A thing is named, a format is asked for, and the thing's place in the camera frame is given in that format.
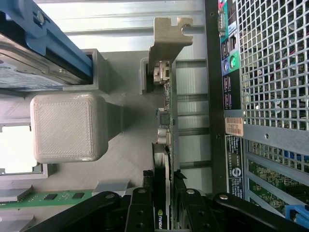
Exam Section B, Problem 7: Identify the green RAM stick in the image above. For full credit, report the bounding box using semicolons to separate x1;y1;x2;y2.
0;189;94;210

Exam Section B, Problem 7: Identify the silver CPU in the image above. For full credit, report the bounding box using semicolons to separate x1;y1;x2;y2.
0;125;33;174

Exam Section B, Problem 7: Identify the hard disk in blue caddy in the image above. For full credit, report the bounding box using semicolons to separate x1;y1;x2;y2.
0;0;94;91

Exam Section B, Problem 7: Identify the blue plastic slot retainer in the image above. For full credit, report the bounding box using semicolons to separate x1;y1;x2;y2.
284;204;309;224

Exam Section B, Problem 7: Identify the grey printed parts rack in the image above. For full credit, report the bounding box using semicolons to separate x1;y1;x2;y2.
0;48;181;232

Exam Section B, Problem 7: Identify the orange service tag label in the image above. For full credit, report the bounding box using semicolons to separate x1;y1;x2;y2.
225;117;244;137

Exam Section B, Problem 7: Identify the dark grey open PC case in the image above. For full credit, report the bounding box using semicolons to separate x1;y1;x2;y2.
204;0;309;232

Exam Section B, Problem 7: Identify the green motherboard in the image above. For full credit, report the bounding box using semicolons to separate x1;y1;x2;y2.
248;159;309;218

